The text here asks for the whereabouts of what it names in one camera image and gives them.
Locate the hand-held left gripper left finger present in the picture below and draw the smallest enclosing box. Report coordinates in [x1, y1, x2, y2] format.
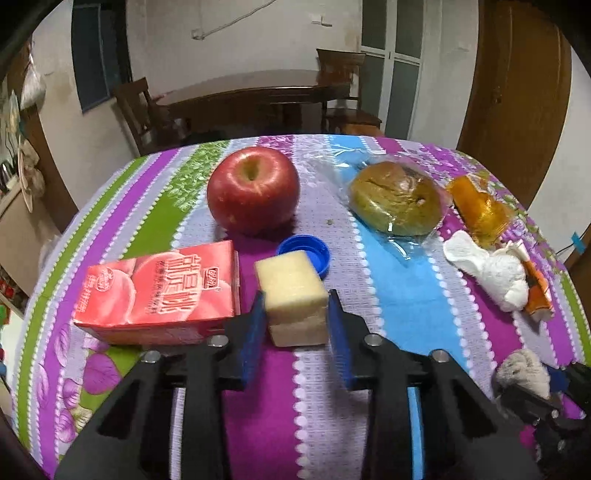
[54, 290, 269, 480]

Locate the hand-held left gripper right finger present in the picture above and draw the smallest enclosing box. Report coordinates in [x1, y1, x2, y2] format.
[327, 288, 541, 480]

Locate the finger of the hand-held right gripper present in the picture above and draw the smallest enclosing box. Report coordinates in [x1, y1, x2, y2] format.
[496, 384, 573, 430]
[556, 362, 591, 398]

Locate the beige fluffy toy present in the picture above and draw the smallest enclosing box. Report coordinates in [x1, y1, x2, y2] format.
[494, 348, 552, 401]

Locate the pale yellow foam block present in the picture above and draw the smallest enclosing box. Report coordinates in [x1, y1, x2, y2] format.
[254, 250, 330, 348]

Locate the striped floral tablecloth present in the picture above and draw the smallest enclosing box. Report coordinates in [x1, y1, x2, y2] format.
[11, 134, 591, 480]

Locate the blue bottle cap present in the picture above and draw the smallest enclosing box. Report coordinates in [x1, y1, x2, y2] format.
[276, 234, 332, 280]

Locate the red juice carton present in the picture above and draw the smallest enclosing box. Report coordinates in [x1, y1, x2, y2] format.
[72, 239, 242, 348]

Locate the white plush rabbit toy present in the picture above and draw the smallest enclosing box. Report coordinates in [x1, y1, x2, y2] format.
[443, 229, 530, 313]

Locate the red apple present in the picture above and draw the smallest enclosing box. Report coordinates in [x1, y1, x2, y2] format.
[206, 146, 301, 236]

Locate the bread in clear bag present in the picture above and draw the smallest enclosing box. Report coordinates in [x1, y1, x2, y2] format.
[313, 142, 456, 267]

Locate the orange plastic wrapper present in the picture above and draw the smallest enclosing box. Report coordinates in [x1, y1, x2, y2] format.
[445, 172, 516, 251]

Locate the wooden dining table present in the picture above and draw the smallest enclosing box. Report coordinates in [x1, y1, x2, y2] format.
[154, 69, 352, 140]

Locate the wooden chair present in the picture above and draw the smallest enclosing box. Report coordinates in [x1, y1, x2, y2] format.
[113, 77, 186, 156]
[316, 48, 384, 136]

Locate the beige hanging object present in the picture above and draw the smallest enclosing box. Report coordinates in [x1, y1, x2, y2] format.
[17, 137, 48, 214]

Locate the frosted glass door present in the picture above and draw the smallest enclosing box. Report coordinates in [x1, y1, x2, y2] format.
[359, 0, 424, 140]

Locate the brown wooden door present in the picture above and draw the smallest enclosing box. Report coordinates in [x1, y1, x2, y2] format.
[456, 0, 574, 209]

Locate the white plastic bag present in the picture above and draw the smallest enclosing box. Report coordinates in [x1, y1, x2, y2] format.
[20, 52, 48, 110]

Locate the white wall cable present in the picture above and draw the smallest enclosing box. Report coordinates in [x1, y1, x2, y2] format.
[191, 0, 279, 41]

